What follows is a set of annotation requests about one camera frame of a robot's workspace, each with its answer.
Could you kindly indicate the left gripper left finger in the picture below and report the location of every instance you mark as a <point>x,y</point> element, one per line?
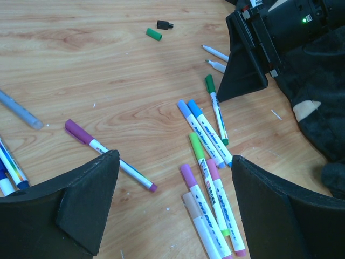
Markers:
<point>64,217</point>

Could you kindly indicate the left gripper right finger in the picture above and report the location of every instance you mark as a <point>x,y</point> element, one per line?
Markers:
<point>284,220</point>

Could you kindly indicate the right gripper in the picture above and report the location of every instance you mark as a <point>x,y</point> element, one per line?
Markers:
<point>259,37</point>

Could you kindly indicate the black cap marker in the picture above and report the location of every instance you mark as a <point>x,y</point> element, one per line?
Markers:
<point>216,53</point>

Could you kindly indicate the black pen cap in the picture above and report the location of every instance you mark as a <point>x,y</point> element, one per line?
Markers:
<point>164,25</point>

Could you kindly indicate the green pen cap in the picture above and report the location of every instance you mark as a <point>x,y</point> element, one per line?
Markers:
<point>153,34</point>

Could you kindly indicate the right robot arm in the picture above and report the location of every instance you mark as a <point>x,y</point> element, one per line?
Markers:
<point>320,18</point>

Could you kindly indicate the grey clear pen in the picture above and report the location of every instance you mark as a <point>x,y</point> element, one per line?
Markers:
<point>20,111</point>

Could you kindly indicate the dark green rainbow marker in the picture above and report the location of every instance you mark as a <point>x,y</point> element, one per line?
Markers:
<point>210,87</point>

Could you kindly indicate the dark blue marker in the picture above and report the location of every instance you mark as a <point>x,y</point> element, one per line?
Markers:
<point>13,168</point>

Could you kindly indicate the black floral pillow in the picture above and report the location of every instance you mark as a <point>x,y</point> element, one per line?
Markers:
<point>313,82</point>

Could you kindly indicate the beige cap marker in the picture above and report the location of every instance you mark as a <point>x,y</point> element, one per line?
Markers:
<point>200,225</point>

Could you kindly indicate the periwinkle cap marker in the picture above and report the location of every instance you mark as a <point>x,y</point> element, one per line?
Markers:
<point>204,139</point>

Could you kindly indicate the sky blue cap marker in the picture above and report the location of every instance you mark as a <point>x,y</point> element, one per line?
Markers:
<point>213,136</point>

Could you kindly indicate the light green cap marker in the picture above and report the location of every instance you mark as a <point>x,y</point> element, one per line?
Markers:
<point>210,187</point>

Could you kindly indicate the pink cap marker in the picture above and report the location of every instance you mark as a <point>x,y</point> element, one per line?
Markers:
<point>234,233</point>

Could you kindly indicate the lilac cap marker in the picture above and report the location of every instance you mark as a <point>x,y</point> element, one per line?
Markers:
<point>211,224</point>

